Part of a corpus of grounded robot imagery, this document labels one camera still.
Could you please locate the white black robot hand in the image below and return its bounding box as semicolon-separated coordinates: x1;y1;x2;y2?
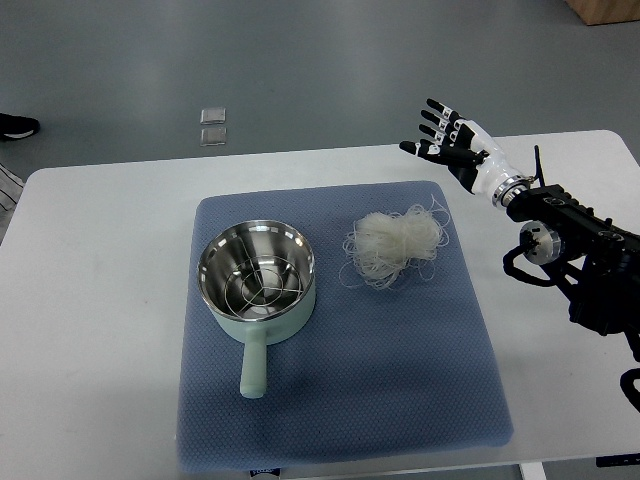
399;98;530;208

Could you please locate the white vermicelli bundle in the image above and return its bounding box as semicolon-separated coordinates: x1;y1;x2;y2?
342;199;452;290

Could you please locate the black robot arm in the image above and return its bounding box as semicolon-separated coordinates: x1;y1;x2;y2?
503;147;639;359

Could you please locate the mint green steel pot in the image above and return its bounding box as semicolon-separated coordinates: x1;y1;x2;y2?
197;220;316;399

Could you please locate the wooden box corner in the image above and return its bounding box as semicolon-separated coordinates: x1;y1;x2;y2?
566;0;640;26

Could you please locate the blue textured mat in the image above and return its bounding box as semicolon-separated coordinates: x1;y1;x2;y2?
177;181;513;473

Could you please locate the upper floor metal plate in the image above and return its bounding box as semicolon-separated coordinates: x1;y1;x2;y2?
200;107;226;125

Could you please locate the black shoe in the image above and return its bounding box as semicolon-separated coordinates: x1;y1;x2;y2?
0;113;40;141

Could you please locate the striped white trousers person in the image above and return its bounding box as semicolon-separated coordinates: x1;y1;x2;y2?
0;165;24;242

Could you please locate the wire steaming rack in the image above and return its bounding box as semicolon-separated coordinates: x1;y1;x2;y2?
223;256;305;321

